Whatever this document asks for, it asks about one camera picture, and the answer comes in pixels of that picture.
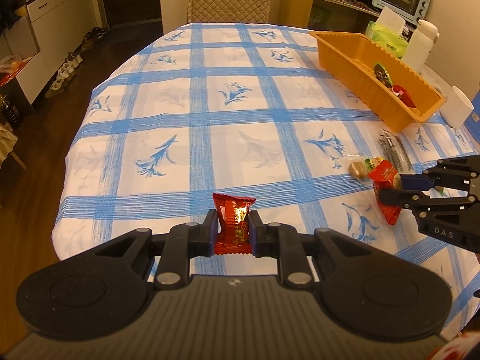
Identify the white cup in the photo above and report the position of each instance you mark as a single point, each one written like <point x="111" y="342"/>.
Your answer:
<point x="455" y="108"/>

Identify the red snack packet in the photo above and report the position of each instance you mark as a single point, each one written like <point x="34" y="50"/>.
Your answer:
<point x="405" y="96"/>

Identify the green topped snack packet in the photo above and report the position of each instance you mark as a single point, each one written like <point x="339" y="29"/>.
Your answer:
<point x="382" y="73"/>

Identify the red silver snack bag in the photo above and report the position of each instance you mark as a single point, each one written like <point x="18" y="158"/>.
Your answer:
<point x="384" y="174"/>

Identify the red candy with gold print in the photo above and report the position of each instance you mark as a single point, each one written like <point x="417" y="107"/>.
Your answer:
<point x="234" y="225"/>

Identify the green tissue pack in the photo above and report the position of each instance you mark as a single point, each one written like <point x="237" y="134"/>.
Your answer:
<point x="390" y="41"/>

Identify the white cabinet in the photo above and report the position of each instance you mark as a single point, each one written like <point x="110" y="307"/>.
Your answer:
<point x="56" y="30"/>

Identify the blue checked tablecloth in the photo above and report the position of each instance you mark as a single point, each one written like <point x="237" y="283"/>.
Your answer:
<point x="240" y="138"/>

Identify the white thermos bottle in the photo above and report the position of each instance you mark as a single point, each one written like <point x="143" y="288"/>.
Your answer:
<point x="420" y="47"/>

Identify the clear black sesame packet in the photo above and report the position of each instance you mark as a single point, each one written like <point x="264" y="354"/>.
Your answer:
<point x="393" y="150"/>

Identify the clear plastic bag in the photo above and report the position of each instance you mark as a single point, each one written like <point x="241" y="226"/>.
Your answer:
<point x="11" y="67"/>

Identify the row of shoes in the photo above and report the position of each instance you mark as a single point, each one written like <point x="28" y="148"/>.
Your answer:
<point x="63" y="75"/>

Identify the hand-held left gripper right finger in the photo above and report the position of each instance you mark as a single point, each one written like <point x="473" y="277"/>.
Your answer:
<point x="254" y="232"/>

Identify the small yellow snack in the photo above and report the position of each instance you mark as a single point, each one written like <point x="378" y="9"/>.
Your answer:
<point x="358" y="170"/>

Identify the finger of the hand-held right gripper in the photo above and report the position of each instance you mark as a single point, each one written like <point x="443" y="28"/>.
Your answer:
<point x="397" y="198"/>
<point x="416" y="182"/>

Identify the orange plastic tray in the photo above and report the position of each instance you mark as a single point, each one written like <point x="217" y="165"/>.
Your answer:
<point x="352" y="56"/>

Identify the red patterned clothing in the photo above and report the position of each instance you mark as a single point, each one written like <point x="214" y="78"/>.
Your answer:
<point x="457" y="348"/>

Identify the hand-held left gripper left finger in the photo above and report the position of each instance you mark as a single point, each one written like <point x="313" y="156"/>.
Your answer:
<point x="213" y="232"/>

